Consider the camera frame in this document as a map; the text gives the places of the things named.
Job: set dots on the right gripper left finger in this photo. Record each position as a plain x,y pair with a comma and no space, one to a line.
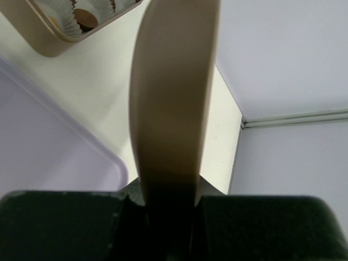
71,225

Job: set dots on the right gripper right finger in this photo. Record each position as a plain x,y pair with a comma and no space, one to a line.
263,227

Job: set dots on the brown tin lid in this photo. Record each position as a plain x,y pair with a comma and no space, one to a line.
169,96

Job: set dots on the brown ribbed chocolate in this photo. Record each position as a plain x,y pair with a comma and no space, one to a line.
85,19

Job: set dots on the purple plastic tray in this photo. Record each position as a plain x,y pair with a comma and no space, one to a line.
44,148

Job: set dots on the brown tin box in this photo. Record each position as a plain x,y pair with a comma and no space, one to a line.
50,27

